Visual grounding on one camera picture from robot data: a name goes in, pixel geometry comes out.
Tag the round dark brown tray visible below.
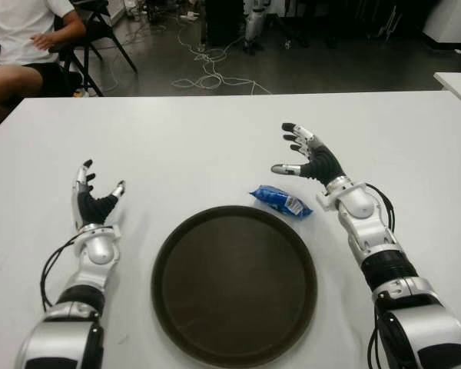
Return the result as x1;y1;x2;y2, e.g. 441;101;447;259
150;205;318;364

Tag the blue Oreo snack pack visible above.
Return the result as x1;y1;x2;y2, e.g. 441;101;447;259
247;184;314;220

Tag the seated person in white shirt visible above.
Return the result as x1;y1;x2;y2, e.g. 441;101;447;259
0;0;88;116

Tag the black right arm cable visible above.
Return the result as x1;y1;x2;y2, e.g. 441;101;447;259
366;182;397;369

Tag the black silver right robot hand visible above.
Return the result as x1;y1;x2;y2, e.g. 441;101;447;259
270;121;350;191

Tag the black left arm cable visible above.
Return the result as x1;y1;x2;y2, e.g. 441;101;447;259
40;234;85;312

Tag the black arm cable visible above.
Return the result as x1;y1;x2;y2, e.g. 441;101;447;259
40;234;85;312
366;182;397;369

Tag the white cabinet with black base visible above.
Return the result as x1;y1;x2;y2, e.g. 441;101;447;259
422;0;461;50

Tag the black folding chair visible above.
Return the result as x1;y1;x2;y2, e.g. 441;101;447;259
48;0;138;97

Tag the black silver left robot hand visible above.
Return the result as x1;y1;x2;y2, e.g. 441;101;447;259
69;159;127;231

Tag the white cable on floor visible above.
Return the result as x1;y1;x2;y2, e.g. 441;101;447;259
171;22;274;95

